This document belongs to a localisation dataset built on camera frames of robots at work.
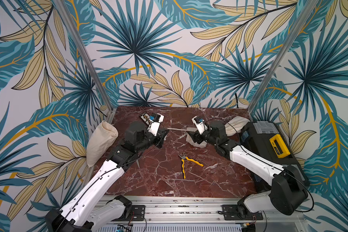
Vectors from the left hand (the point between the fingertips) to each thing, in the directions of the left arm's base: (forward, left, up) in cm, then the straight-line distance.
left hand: (167, 132), depth 68 cm
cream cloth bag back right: (+21, -44, -20) cm, 53 cm away
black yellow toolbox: (+7, -56, -13) cm, 58 cm away
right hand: (+7, -8, -9) cm, 14 cm away
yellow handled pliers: (+2, -10, -30) cm, 32 cm away
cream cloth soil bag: (+3, -12, -10) cm, 16 cm away
